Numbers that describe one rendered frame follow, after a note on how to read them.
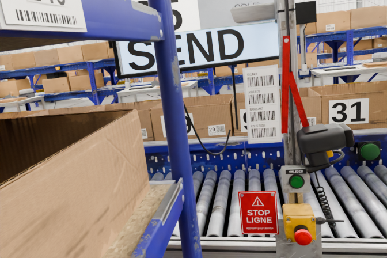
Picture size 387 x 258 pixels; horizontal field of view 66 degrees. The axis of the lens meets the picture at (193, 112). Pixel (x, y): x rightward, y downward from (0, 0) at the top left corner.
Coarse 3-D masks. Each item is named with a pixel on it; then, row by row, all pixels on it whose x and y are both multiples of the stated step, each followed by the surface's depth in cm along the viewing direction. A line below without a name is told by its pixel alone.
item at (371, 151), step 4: (368, 144) 123; (372, 144) 122; (364, 148) 123; (368, 148) 122; (372, 148) 122; (376, 148) 122; (364, 152) 123; (368, 152) 123; (372, 152) 122; (376, 152) 122; (364, 156) 124; (368, 156) 123; (372, 156) 123; (376, 156) 123
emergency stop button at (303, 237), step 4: (296, 232) 70; (300, 232) 69; (304, 232) 69; (308, 232) 69; (296, 236) 70; (300, 236) 69; (304, 236) 69; (308, 236) 69; (296, 240) 70; (300, 240) 69; (304, 240) 69; (308, 240) 69; (300, 244) 70; (304, 244) 69; (308, 244) 70
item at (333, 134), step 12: (300, 132) 71; (312, 132) 69; (324, 132) 68; (336, 132) 67; (348, 132) 67; (300, 144) 70; (312, 144) 68; (324, 144) 68; (336, 144) 67; (348, 144) 67; (312, 156) 71; (324, 156) 70; (312, 168) 71; (324, 168) 70
